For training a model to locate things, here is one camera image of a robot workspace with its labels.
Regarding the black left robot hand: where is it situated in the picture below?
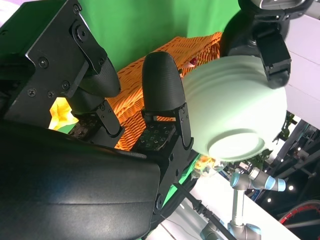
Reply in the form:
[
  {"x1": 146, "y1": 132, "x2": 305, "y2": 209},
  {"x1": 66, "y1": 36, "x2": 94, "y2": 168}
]
[{"x1": 219, "y1": 9, "x2": 293, "y2": 90}]

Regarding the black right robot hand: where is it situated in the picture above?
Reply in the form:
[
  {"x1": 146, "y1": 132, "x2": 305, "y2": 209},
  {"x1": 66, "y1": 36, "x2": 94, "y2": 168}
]
[{"x1": 0, "y1": 0, "x2": 195, "y2": 240}]

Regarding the pale green round bowl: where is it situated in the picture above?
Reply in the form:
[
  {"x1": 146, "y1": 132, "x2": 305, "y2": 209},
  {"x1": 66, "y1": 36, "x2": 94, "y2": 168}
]
[{"x1": 183, "y1": 55, "x2": 288, "y2": 161}]

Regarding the orange wicker basket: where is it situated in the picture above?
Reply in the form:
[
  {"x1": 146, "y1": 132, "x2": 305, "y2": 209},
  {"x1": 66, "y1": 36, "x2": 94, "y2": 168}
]
[{"x1": 104, "y1": 31, "x2": 223, "y2": 152}]

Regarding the green plant foliage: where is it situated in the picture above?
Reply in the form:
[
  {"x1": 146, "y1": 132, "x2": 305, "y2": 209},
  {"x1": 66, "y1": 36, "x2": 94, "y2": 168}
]
[{"x1": 249, "y1": 112, "x2": 299, "y2": 171}]

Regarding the yellow orange flower bunch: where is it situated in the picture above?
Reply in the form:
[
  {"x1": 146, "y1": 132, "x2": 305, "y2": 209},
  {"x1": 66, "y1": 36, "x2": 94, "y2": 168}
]
[{"x1": 193, "y1": 154, "x2": 223, "y2": 177}]

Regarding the green tablecloth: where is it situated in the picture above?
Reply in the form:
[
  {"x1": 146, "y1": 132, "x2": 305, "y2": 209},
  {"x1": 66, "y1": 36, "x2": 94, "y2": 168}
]
[{"x1": 77, "y1": 0, "x2": 242, "y2": 75}]

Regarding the black stand pole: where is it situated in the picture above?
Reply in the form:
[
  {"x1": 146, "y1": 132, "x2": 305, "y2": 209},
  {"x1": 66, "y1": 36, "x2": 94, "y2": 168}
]
[{"x1": 172, "y1": 183, "x2": 237, "y2": 240}]

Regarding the red curved hose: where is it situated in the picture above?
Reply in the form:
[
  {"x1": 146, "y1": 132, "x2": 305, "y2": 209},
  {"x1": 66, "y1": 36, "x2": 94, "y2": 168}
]
[{"x1": 278, "y1": 199, "x2": 320, "y2": 226}]

